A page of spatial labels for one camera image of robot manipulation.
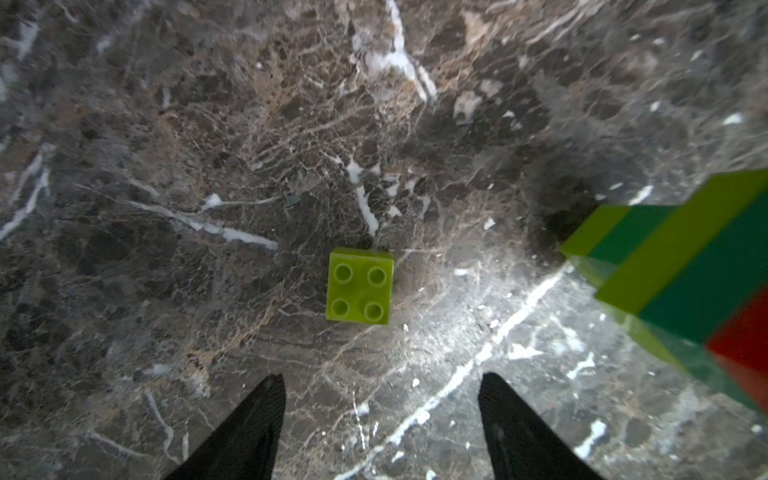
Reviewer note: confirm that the lime 2x2 lego brick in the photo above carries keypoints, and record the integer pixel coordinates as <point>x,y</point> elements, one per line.
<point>359,286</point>

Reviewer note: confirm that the red lego brick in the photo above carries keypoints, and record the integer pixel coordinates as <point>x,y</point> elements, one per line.
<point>740,348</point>

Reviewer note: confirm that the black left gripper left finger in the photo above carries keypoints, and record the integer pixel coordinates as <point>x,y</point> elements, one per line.
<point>245,445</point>

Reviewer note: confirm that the lime green lego stack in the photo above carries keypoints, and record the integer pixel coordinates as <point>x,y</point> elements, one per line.
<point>631,253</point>

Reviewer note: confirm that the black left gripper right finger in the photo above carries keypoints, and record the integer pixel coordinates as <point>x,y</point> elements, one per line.
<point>520,444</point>

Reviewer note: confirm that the dark green 2x4 lego brick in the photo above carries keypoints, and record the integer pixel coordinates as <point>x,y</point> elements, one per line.
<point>704,296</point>

